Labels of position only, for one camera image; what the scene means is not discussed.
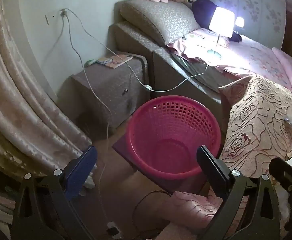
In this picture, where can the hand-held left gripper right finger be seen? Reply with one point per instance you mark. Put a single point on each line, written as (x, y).
(212, 170)

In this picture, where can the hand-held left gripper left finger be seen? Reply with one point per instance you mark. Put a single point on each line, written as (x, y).
(82, 172)

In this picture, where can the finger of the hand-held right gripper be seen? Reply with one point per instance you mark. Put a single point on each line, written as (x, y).
(282, 172)

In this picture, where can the pink plastic basket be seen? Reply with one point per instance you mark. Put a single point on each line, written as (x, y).
(161, 130)

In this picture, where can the pink pillow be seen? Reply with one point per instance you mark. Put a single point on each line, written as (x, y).
(288, 60)

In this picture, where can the beige patterned curtain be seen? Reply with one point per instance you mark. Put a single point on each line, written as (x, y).
(23, 105)

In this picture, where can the grey mattress cover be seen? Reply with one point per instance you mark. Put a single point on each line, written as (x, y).
(198, 72)

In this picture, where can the pink floral bedsheet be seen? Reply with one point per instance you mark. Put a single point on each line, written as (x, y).
(248, 60)

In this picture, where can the small green object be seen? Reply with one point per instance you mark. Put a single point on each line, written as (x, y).
(89, 62)

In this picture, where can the colourful paperback book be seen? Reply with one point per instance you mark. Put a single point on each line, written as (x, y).
(113, 60)

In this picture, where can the white table lamp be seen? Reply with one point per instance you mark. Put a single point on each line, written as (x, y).
(221, 20)

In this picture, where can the floral wardrobe door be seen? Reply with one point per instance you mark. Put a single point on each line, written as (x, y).
(256, 0)

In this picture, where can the grey bed pillow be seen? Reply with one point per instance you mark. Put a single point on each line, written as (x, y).
(158, 20)

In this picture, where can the dark blue cushion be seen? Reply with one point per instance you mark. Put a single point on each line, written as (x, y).
(201, 10)

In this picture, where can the beige bed frame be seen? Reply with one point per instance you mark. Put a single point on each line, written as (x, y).
(166, 65)

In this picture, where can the wall socket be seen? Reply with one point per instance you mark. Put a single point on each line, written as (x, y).
(63, 12)

